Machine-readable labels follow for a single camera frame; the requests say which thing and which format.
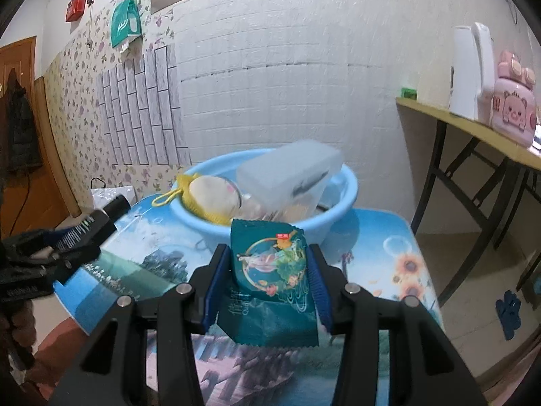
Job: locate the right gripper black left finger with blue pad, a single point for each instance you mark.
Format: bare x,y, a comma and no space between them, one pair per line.
111,367

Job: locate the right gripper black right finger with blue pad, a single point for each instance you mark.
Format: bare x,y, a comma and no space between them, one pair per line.
425,368

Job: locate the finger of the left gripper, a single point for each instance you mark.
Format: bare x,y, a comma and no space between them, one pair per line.
63,264
28,243

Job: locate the black cosmetic tube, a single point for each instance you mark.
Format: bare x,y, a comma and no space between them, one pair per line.
95,228

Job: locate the white rabbit plush yellow scarf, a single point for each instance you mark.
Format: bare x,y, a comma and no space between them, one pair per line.
211,198

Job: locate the teal snack packet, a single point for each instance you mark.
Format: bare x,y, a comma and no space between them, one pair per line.
267,301

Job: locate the translucent white plastic box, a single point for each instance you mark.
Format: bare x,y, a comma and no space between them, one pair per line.
289,173

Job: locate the clear toothpick box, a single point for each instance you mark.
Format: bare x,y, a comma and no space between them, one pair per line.
279,211

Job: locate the person's left hand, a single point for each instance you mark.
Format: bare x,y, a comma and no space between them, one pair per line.
23,325

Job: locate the brown wooden door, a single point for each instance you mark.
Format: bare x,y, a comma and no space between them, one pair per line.
35,191

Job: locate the white plastic shopping bag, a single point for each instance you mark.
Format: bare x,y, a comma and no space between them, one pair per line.
101,194

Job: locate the dark hanging jacket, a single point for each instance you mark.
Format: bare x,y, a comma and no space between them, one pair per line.
23,146

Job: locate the green hanging bag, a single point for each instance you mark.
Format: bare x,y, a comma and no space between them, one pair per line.
125,25

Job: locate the pink piggy appliance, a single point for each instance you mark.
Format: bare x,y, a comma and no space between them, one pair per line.
514,101

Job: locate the small green box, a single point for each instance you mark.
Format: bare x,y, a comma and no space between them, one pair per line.
408,93

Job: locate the white electric kettle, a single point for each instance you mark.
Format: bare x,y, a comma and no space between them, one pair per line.
472,73

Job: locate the red wall box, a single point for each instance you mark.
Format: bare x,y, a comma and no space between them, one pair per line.
75,10

